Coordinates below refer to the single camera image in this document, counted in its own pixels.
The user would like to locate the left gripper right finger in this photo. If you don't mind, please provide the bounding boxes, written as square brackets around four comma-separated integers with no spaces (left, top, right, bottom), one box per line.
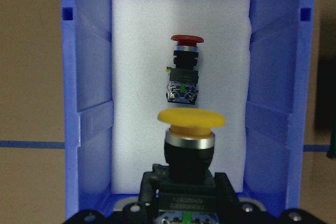
[214,173,239,208]

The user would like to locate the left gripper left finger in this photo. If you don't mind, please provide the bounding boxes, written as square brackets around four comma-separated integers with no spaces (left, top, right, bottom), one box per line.
[139,172,163,208]

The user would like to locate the red mushroom push button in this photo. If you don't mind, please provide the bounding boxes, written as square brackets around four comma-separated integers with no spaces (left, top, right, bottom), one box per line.
[166,35,204,105]

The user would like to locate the yellow mushroom push button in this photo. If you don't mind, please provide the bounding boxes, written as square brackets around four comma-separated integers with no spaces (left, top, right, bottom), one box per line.
[154,108,225,223]

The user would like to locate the green conveyor belt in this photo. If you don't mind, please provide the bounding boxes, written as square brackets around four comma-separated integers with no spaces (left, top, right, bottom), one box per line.
[327,119,335,160]

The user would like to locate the white foam pad left bin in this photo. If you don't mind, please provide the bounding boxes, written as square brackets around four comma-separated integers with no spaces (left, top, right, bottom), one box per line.
[111,0,251,194]

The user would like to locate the left blue plastic bin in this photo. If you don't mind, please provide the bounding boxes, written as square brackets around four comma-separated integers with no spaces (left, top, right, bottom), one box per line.
[60,0,316,219]

